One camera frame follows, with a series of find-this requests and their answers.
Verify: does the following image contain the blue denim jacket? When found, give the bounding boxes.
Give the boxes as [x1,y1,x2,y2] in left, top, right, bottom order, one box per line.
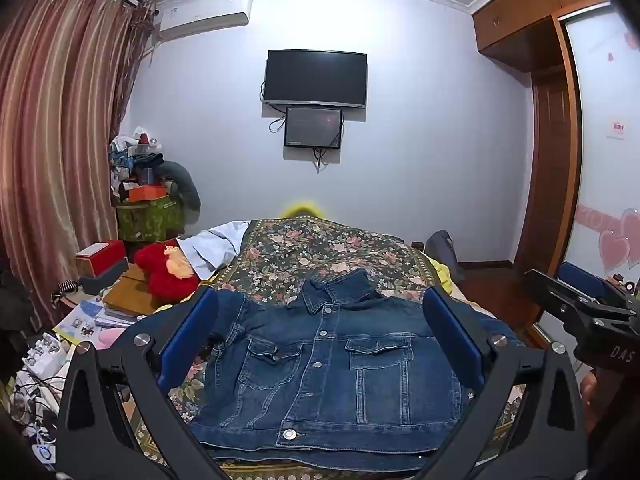
[187,268,526,461]

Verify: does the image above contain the floral bed blanket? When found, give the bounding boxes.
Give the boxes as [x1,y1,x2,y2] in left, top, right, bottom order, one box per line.
[127,217,531,480]

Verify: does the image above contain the grey cushion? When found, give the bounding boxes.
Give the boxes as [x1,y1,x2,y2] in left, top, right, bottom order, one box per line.
[160,160,202,212]

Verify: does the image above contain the white cloth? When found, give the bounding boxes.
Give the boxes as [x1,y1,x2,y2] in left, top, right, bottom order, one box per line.
[176,221,251,281]

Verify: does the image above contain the red plush toy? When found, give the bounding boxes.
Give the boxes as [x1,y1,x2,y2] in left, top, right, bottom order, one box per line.
[133,240,201,303]

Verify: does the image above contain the tangle of white cables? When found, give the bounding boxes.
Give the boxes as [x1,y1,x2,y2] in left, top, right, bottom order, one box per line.
[10,332,81,466]

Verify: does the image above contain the person's right hand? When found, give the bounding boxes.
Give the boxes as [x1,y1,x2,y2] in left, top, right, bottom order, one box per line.
[580,371,601,412]

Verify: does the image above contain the white air conditioner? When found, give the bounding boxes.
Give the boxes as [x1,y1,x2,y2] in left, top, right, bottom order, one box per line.
[156,0,252,41]

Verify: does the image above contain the black wall television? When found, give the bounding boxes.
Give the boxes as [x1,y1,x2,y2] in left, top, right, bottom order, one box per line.
[262,49,370,111]

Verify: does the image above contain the red and white box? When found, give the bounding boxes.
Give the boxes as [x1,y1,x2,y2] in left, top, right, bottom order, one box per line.
[75,240,127,277]

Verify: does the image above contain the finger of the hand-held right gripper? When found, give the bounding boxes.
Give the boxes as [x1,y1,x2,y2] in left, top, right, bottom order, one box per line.
[556,261,615,302]
[523,269,635,333]

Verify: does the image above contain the brown cardboard box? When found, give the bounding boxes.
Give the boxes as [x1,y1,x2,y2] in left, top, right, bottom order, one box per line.
[102,262,166,317]

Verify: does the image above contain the orange box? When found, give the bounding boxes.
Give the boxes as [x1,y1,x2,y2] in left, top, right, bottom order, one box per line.
[127,185,167,203]

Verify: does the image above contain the pink cloth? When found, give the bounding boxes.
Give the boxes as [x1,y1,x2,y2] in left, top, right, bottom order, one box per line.
[92,327,132,351]

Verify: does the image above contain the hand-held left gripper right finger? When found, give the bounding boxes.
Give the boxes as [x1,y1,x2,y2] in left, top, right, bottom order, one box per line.
[422,285,588,480]

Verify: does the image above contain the small black wall monitor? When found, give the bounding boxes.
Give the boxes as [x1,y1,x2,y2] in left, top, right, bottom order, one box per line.
[283,106,344,150]

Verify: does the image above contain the wooden wardrobe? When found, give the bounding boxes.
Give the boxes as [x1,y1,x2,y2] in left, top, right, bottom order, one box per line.
[471,0,608,313]

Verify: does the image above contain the pile of clutter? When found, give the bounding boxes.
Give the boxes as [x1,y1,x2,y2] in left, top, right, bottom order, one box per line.
[107,122,166,200]

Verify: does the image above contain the white heart-print sliding door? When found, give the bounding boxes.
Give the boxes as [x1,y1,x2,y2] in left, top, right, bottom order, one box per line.
[560,0,640,291]

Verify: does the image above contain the green patterned box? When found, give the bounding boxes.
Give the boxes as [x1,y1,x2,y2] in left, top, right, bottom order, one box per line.
[115,194,185,243]

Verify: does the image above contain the pile of booklets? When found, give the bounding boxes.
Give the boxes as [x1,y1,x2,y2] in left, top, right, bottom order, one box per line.
[52,296,141,346]

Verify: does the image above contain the grey box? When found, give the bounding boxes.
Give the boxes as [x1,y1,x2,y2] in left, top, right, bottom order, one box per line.
[79,257,131,295]

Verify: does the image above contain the striped pink curtain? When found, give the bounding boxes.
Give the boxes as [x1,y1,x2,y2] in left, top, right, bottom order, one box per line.
[0,0,157,331]

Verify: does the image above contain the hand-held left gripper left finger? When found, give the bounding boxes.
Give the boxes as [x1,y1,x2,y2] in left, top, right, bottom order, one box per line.
[54,287,236,480]

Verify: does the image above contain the yellow bed sheet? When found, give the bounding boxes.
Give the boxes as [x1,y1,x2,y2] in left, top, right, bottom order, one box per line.
[427,255,466,297]

